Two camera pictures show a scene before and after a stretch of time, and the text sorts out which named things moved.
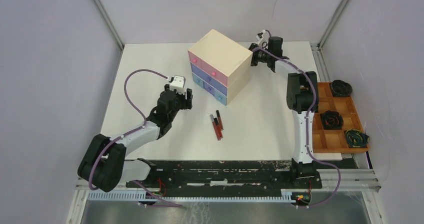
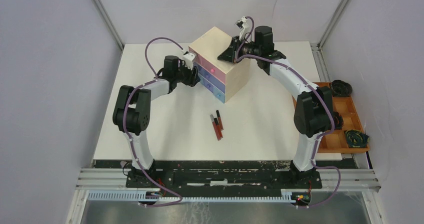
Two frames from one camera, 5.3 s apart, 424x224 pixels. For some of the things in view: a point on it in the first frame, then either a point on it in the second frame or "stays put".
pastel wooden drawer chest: (219, 66) stays put
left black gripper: (187, 103) → (193, 78)
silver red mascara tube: (214, 125) stays put
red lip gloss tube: (217, 125) stays put
